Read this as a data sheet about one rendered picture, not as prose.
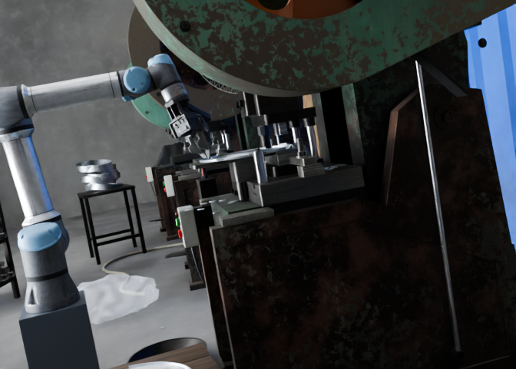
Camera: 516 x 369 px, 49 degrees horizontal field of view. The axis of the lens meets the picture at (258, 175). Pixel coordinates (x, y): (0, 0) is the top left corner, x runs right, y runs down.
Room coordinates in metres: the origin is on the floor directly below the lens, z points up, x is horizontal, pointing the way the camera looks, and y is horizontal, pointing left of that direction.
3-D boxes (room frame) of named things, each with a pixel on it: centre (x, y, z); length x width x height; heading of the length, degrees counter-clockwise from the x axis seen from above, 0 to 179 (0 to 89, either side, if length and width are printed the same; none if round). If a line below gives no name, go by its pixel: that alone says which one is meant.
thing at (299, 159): (1.60, -0.13, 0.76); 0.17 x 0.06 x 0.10; 11
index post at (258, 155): (1.57, -0.01, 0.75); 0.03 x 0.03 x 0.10; 11
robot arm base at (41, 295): (1.63, 0.65, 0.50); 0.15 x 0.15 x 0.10
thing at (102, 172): (4.59, 1.24, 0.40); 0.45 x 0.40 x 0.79; 23
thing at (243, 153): (1.75, 0.02, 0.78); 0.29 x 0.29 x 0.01
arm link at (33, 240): (1.64, 0.65, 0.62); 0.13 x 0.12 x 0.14; 13
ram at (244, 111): (1.76, -0.06, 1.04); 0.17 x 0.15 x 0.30; 101
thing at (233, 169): (1.74, 0.07, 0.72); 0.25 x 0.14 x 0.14; 101
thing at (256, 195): (1.77, -0.10, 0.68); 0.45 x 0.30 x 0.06; 11
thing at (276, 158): (1.77, -0.10, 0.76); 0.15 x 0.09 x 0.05; 11
